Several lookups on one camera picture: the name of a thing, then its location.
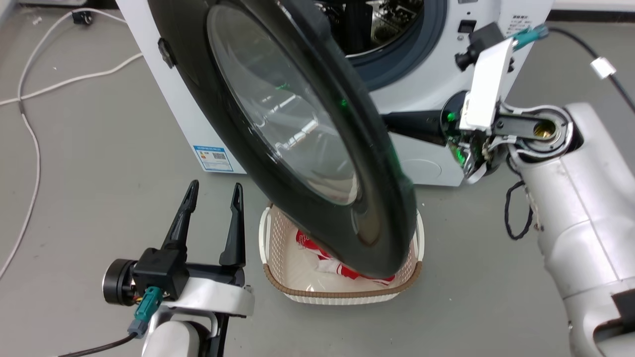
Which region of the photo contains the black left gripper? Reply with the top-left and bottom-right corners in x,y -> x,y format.
103,179 -> 247,305

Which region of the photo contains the black right camera cable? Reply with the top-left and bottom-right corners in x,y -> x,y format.
546,27 -> 635,113

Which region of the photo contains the red and white garment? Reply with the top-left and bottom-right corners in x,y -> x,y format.
296,229 -> 397,289

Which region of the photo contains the black round glass washer door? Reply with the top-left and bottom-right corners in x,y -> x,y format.
148,0 -> 418,279

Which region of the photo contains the white plastic laundry basket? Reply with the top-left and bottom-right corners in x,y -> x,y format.
258,201 -> 426,305

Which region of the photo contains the teal right camera connector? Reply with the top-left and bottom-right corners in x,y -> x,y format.
512,24 -> 550,52

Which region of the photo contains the grey rubber door gasket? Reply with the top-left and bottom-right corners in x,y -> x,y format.
346,0 -> 448,93

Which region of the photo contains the white floor cable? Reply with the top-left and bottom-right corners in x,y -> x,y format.
0,52 -> 144,108

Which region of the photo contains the white front-load washing machine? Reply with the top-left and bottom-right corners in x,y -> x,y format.
115,0 -> 554,188

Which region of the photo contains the grey floor cable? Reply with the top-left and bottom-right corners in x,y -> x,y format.
0,9 -> 128,281

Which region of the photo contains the teal left camera connector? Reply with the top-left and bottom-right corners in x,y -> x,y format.
127,286 -> 164,339

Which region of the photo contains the steel washer drum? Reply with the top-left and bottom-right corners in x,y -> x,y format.
316,0 -> 425,57

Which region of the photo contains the black camera cable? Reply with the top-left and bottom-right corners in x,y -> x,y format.
546,27 -> 635,113
56,332 -> 137,357

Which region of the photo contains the white right camera bracket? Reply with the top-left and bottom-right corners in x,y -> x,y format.
458,37 -> 515,133

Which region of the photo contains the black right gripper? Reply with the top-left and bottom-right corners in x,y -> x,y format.
381,91 -> 499,185

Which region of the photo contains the white camera bracket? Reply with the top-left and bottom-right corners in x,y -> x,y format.
166,276 -> 255,318
458,37 -> 515,133

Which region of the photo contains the black left camera cable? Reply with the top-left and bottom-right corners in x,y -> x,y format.
56,332 -> 137,357

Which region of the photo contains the teal camera connector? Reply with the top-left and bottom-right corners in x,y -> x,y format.
512,24 -> 550,52
127,286 -> 164,339

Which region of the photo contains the blue white energy label sticker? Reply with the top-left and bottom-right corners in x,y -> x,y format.
192,145 -> 234,173

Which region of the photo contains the white left camera bracket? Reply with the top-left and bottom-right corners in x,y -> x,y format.
166,276 -> 255,318

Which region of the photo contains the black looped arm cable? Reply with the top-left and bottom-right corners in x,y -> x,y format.
504,180 -> 534,241

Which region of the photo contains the white cable tag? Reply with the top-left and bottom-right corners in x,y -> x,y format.
590,57 -> 618,80

